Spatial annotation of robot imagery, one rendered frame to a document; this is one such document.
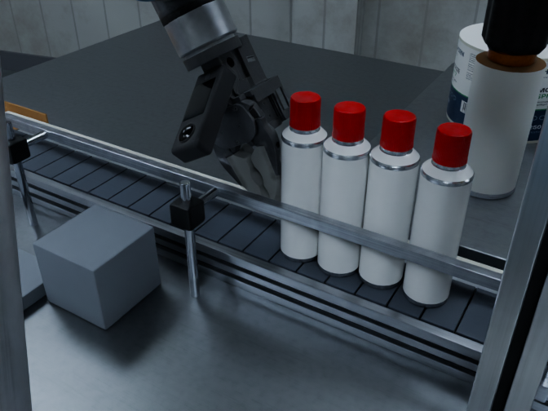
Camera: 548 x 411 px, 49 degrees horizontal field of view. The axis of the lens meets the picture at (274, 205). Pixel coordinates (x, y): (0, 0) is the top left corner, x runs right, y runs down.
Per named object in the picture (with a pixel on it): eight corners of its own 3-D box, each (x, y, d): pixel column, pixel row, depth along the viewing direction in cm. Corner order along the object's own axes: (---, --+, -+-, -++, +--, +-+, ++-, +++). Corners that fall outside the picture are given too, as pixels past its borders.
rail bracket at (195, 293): (232, 273, 78) (226, 163, 69) (197, 306, 73) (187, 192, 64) (211, 266, 80) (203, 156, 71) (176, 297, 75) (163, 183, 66)
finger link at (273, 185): (319, 190, 75) (288, 124, 73) (295, 212, 71) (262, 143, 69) (299, 194, 77) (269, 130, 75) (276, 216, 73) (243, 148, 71)
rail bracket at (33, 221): (71, 209, 91) (49, 109, 83) (32, 232, 86) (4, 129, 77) (56, 203, 93) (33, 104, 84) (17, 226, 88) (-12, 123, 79)
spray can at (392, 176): (408, 269, 71) (433, 110, 60) (394, 295, 67) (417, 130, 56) (367, 257, 73) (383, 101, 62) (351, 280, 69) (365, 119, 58)
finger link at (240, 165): (299, 194, 77) (269, 130, 75) (276, 216, 73) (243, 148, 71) (281, 199, 79) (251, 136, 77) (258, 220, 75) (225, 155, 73)
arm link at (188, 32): (194, 7, 63) (148, 35, 69) (214, 47, 64) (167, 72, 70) (235, -7, 69) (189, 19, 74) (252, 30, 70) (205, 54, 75)
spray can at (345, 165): (365, 258, 73) (382, 101, 62) (351, 282, 69) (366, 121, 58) (326, 246, 75) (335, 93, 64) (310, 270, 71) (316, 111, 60)
